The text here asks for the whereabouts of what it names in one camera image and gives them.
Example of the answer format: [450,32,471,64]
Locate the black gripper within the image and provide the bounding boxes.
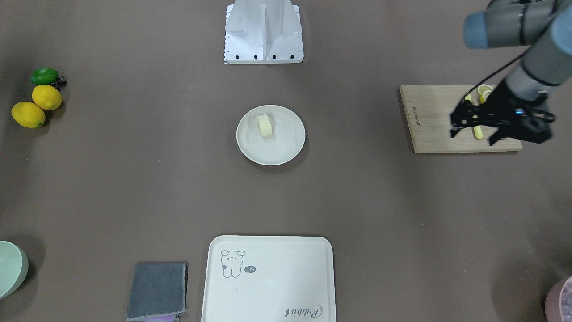
[450,81,555,146]

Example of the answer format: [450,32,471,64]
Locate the pale yellow bun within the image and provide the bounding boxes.
[256,114,273,137]

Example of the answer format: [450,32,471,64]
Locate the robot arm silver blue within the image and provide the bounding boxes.
[450,0,572,145]

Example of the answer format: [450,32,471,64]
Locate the cream rabbit tray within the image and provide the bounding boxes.
[202,236,336,322]

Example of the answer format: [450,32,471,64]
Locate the lemon slices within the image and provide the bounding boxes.
[477,84,495,104]

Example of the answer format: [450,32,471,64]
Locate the wooden cutting board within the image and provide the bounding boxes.
[399,85,523,154]

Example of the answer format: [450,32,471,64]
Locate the round cream plate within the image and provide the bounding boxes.
[236,105,306,166]

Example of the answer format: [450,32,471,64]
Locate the pink bowl with ice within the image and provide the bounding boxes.
[545,277,572,322]

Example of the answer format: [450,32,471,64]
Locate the grey folded cloth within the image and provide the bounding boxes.
[126,262,188,322]

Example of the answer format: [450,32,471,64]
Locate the yellow lemon near lime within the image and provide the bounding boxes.
[31,85,63,110]

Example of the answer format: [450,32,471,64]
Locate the green lime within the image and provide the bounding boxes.
[30,67,67,90]

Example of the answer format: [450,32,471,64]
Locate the yellow lemon outer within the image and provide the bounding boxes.
[12,102,46,128]

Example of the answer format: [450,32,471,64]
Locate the mint green bowl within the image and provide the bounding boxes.
[0,241,29,299]

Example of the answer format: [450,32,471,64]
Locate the white camera mast base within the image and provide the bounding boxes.
[223,0,304,64]

